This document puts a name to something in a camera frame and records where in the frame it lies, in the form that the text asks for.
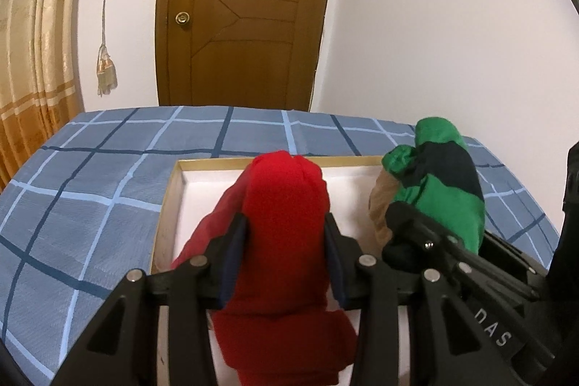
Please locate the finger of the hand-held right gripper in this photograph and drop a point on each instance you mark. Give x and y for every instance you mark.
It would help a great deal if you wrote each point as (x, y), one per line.
(452, 268)
(420, 227)

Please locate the green black striped underwear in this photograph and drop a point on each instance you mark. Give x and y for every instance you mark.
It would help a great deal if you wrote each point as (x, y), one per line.
(448, 209)

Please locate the red underwear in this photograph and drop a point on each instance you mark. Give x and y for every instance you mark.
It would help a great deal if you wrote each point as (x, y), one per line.
(280, 209)

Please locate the blue checked tablecloth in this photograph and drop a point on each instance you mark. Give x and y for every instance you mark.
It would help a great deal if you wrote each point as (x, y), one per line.
(90, 196)

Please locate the beige patterned curtain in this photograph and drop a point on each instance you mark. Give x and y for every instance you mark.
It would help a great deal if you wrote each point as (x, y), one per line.
(36, 51)

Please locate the shallow cardboard tray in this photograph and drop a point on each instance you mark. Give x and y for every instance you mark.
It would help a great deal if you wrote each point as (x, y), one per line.
(199, 196)

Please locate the brass door knob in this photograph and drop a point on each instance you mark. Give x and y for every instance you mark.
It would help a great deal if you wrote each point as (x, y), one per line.
(182, 18)

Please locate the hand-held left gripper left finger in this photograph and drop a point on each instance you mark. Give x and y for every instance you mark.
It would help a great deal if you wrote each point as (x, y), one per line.
(230, 264)

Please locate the beige curtain tassel tie-back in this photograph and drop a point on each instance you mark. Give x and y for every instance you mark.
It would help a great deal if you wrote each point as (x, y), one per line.
(106, 65)

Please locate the beige underwear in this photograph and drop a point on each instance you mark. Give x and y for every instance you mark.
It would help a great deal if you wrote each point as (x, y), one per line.
(380, 200)

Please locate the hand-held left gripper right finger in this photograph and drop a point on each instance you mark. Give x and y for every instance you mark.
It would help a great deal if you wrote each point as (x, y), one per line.
(334, 268)

